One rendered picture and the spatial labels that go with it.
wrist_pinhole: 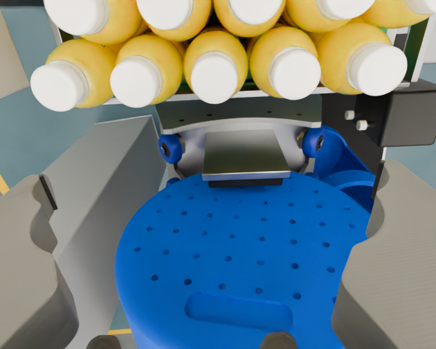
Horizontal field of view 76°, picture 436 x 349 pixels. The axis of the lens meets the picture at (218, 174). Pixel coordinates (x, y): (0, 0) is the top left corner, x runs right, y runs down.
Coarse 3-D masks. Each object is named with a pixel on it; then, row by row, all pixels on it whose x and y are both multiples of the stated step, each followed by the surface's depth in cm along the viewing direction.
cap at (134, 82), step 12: (132, 60) 23; (120, 72) 23; (132, 72) 23; (144, 72) 23; (120, 84) 24; (132, 84) 24; (144, 84) 24; (156, 84) 24; (120, 96) 24; (132, 96) 24; (144, 96) 24
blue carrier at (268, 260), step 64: (192, 192) 37; (256, 192) 36; (320, 192) 35; (128, 256) 28; (192, 256) 27; (256, 256) 27; (320, 256) 26; (128, 320) 24; (192, 320) 22; (256, 320) 22; (320, 320) 21
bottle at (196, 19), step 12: (192, 0) 22; (204, 0) 24; (192, 12) 23; (204, 12) 24; (180, 24) 23; (192, 24) 24; (204, 24) 26; (168, 36) 25; (180, 36) 25; (192, 36) 26
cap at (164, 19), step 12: (144, 0) 20; (156, 0) 20; (168, 0) 20; (180, 0) 20; (144, 12) 21; (156, 12) 21; (168, 12) 21; (180, 12) 21; (156, 24) 21; (168, 24) 21
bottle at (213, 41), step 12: (204, 36) 26; (216, 36) 26; (228, 36) 26; (192, 48) 26; (204, 48) 25; (216, 48) 25; (228, 48) 25; (240, 48) 26; (192, 60) 25; (240, 60) 26; (240, 72) 26; (240, 84) 27
